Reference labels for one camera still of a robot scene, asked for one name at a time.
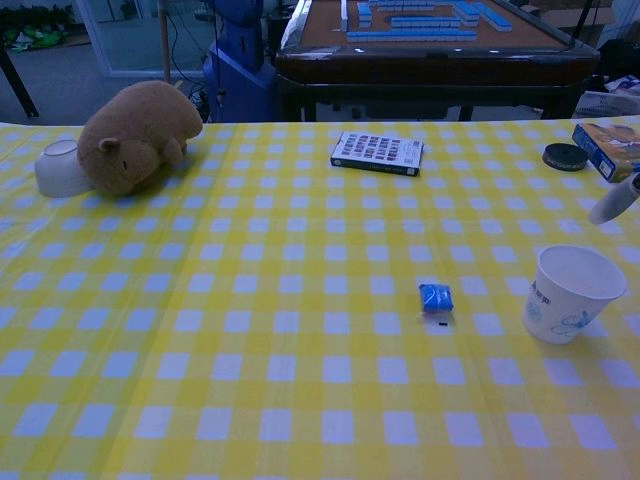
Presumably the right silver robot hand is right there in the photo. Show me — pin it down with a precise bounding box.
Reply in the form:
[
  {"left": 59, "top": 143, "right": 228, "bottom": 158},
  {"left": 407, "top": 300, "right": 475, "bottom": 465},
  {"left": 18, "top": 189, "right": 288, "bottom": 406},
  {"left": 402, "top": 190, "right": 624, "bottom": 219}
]
[{"left": 587, "top": 171, "right": 640, "bottom": 226}]

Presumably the white paper cup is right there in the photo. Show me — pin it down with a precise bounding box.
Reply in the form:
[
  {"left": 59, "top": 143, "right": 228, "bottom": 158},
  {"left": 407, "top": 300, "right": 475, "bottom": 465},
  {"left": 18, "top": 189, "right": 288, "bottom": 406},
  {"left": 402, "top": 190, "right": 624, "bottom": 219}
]
[{"left": 522, "top": 244, "right": 629, "bottom": 345}]

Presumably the small blue packet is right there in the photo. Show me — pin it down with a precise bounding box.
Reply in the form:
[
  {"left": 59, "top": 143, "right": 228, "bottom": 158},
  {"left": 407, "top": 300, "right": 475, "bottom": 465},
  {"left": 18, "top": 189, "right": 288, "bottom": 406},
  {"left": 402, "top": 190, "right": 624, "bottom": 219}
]
[{"left": 418, "top": 282, "right": 455, "bottom": 316}]

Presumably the blue orange snack box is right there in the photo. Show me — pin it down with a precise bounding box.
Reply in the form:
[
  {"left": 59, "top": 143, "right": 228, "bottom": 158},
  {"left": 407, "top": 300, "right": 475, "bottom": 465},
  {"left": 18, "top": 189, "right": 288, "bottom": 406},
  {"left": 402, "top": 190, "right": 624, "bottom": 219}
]
[{"left": 571, "top": 123, "right": 640, "bottom": 183}]

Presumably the black tape roll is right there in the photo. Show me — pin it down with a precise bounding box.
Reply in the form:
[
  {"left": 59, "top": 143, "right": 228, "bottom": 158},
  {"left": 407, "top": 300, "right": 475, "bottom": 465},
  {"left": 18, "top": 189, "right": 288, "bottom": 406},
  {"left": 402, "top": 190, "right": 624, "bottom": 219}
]
[{"left": 542, "top": 142, "right": 590, "bottom": 173}]

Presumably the white plastic basket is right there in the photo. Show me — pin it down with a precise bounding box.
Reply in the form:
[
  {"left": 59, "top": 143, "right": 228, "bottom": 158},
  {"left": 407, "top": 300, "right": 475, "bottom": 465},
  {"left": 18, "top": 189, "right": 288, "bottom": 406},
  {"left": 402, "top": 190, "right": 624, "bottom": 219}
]
[{"left": 574, "top": 89, "right": 640, "bottom": 120}]

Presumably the dark wooden mahjong table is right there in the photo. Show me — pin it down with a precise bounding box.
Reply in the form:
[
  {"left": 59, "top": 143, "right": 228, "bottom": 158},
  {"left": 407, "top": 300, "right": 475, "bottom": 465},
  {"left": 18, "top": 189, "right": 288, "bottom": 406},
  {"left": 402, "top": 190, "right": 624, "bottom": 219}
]
[{"left": 274, "top": 0, "right": 601, "bottom": 124}]

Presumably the diagonal mahjong tile row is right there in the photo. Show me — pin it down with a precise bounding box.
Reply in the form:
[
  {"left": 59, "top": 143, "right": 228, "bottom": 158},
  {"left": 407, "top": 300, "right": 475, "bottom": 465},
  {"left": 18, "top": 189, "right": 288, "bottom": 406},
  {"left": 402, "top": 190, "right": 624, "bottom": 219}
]
[{"left": 439, "top": 0, "right": 514, "bottom": 29}]

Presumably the black picture card box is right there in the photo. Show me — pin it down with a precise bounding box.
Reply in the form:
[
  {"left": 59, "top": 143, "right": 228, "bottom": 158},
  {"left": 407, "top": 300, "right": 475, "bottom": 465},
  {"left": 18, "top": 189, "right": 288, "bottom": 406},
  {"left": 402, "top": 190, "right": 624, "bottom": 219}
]
[{"left": 330, "top": 131, "right": 425, "bottom": 178}]

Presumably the short mahjong tile row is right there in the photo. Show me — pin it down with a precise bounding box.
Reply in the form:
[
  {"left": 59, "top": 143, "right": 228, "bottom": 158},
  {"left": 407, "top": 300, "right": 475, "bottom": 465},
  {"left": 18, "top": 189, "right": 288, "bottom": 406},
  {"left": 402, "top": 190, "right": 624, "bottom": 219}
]
[{"left": 391, "top": 16, "right": 464, "bottom": 29}]

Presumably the long mahjong tile row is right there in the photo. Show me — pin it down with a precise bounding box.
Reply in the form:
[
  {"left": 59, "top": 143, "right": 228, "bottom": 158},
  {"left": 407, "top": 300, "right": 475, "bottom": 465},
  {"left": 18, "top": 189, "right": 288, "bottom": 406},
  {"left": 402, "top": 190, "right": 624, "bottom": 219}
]
[{"left": 346, "top": 29, "right": 479, "bottom": 43}]

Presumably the yellow white checked tablecloth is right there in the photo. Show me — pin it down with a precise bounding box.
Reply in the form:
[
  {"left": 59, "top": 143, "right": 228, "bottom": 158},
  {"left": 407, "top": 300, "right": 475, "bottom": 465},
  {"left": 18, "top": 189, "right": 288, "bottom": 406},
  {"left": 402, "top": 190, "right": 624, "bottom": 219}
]
[{"left": 0, "top": 118, "right": 640, "bottom": 480}]

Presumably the blue machine base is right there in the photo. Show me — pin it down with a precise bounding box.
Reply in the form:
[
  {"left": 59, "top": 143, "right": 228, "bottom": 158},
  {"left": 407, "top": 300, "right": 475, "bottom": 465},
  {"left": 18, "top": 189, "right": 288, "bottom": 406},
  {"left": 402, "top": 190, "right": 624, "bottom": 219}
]
[{"left": 202, "top": 0, "right": 281, "bottom": 124}]

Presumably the light wooden pole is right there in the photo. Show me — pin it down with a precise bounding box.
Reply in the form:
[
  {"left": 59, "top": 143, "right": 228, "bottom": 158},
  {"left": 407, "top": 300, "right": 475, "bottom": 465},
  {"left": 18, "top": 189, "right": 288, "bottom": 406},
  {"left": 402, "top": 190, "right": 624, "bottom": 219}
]
[{"left": 158, "top": 0, "right": 174, "bottom": 86}]

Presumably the brown capybara plush toy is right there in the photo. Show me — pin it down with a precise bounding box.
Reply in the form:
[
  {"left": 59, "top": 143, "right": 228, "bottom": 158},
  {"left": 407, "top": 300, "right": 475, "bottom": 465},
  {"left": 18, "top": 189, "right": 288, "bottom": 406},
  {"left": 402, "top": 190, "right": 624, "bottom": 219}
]
[{"left": 76, "top": 80, "right": 204, "bottom": 197}]

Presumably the white ceramic bowl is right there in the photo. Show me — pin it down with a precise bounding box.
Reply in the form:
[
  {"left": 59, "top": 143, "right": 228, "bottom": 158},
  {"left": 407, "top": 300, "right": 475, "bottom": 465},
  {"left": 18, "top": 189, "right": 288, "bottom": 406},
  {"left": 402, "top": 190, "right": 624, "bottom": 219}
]
[{"left": 33, "top": 139, "right": 96, "bottom": 198}]

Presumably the black table leg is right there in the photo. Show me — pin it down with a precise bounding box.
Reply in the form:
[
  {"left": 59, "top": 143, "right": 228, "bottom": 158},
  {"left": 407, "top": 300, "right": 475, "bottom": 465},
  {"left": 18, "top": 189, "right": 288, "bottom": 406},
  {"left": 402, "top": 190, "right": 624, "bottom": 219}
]
[{"left": 0, "top": 47, "right": 40, "bottom": 120}]

